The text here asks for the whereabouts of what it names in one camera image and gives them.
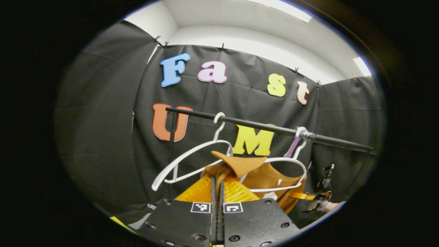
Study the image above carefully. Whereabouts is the black clothes rail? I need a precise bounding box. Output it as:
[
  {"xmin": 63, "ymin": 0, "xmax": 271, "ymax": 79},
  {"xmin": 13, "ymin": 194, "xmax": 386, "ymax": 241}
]
[{"xmin": 166, "ymin": 107, "xmax": 375, "ymax": 192}]

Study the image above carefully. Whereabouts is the brown jacket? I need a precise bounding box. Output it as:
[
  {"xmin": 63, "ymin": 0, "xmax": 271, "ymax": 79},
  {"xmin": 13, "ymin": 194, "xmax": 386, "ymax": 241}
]
[{"xmin": 201, "ymin": 151, "xmax": 306, "ymax": 214}]

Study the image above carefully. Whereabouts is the white hanger with taped hook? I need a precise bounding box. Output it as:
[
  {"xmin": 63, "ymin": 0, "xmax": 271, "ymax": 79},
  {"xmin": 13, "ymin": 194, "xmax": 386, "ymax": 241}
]
[{"xmin": 240, "ymin": 139, "xmax": 308, "ymax": 193}]

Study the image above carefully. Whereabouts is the empty white hanger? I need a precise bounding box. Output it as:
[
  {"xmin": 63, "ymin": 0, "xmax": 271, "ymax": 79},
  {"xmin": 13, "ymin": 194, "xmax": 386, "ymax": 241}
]
[{"xmin": 151, "ymin": 112, "xmax": 234, "ymax": 191}]

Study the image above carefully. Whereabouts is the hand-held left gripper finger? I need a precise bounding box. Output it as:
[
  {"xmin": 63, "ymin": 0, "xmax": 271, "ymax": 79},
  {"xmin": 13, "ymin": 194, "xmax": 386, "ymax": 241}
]
[
  {"xmin": 137, "ymin": 175, "xmax": 218, "ymax": 247},
  {"xmin": 218, "ymin": 177, "xmax": 301, "ymax": 247}
]

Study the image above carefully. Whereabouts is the black backdrop cloth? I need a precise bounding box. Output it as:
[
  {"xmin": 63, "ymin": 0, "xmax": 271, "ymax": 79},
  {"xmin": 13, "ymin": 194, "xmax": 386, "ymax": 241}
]
[{"xmin": 55, "ymin": 21, "xmax": 386, "ymax": 223}]

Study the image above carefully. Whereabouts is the small ceiling light panel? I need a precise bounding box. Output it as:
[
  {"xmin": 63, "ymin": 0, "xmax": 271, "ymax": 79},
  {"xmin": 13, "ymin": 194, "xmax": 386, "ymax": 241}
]
[{"xmin": 353, "ymin": 57, "xmax": 372, "ymax": 77}]

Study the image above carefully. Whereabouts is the silver tape wrap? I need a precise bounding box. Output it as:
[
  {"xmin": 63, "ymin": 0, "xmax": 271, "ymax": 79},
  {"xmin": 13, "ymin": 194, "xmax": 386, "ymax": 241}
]
[{"xmin": 296, "ymin": 127, "xmax": 317, "ymax": 141}]

